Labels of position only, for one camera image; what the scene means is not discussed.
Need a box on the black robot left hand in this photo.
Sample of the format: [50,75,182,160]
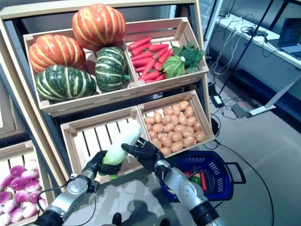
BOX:
[82,150,122,177]

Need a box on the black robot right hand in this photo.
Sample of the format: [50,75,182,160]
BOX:
[121,138,166,172]

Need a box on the toy napa cabbage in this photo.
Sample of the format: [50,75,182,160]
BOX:
[98,122,142,180]

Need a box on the blue plastic shopping basket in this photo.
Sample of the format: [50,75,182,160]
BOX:
[158,151,247,202]

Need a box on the green striped pumpkin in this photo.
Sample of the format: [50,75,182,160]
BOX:
[95,46,131,93]
[36,65,97,102]

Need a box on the black power adapter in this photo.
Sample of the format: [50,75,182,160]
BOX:
[209,94,224,108]

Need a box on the round green leafy cabbage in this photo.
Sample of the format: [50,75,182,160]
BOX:
[162,55,186,80]

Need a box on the grey power box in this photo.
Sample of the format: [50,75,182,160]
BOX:
[231,102,251,119]

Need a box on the dark green toy broccoli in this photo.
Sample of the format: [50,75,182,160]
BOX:
[173,41,206,74]

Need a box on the orange striped pumpkin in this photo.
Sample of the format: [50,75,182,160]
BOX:
[71,3,127,51]
[28,34,87,73]

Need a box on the black tripod stand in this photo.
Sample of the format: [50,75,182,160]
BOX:
[218,0,273,97]

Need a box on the white desk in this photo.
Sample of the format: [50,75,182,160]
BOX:
[215,13,301,116]

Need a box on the glass door fridge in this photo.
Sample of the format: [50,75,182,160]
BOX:
[198,0,224,51]

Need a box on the black router with antennas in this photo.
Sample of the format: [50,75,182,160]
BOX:
[217,0,232,18]

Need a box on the open dark laptop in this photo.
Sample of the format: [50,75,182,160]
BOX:
[277,17,301,59]

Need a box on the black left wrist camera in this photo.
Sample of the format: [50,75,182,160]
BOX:
[90,180,101,193]

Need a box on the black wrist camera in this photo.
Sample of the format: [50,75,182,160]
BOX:
[154,166,166,181]
[90,180,101,193]

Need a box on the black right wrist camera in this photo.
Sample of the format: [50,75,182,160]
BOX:
[154,166,166,181]

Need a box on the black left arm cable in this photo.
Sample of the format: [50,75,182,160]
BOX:
[39,173,78,217]

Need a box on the long black floor cable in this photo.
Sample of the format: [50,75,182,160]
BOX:
[210,115,275,226]

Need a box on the white cable bundle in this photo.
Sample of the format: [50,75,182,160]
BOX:
[213,16,245,76]

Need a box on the wooden display shelf frame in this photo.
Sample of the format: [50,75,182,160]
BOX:
[0,0,212,205]

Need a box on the black rack frame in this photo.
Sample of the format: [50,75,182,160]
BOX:
[268,0,301,31]

